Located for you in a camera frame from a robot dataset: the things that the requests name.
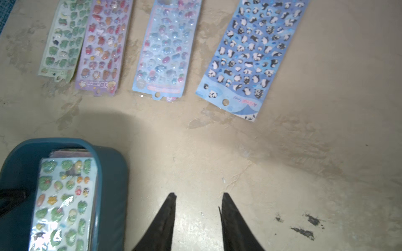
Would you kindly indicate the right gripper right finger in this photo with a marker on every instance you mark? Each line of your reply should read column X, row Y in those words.
column 236, row 234

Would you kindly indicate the pink purple sticker sheet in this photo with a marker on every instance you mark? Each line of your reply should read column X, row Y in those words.
column 103, row 48

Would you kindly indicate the lilac character sticker sheet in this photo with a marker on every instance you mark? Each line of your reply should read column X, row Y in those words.
column 70, row 153

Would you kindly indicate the light blue sticker sheet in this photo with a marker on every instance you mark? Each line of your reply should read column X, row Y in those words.
column 166, row 51

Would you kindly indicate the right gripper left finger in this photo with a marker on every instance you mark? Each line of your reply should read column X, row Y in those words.
column 159, row 234

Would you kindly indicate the teal plastic storage box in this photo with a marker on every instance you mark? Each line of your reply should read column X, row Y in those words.
column 21, row 169

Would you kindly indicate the white green frog sticker sheet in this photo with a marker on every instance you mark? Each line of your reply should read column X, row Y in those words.
column 62, row 218

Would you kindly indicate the penguin sticker sheet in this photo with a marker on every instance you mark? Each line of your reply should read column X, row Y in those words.
column 246, row 61

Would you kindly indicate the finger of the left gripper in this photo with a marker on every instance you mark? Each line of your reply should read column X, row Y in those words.
column 11, row 198

